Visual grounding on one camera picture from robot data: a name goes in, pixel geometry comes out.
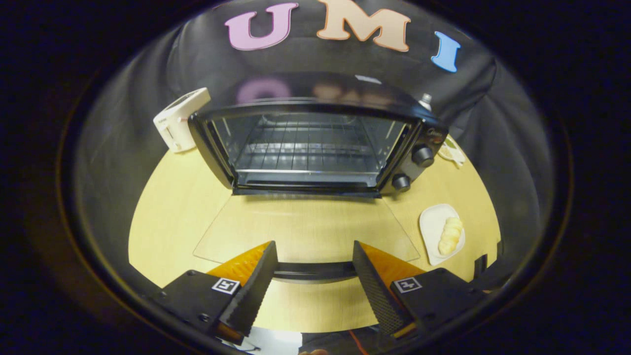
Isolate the white box appliance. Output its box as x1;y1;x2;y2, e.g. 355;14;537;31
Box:
153;88;211;152

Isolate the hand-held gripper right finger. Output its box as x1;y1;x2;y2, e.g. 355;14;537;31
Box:
352;241;489;341

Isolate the black toaster oven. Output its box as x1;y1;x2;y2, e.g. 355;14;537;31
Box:
187;73;450;284

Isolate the white divided dish with grains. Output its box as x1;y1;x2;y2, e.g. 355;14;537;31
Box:
438;138;466;168

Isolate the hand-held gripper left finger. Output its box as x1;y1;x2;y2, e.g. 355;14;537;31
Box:
148;241;279;346

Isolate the white square plate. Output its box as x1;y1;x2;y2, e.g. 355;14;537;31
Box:
419;204;466;267

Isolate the yellow spiral bread roll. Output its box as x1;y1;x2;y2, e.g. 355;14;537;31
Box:
438;217;464;256

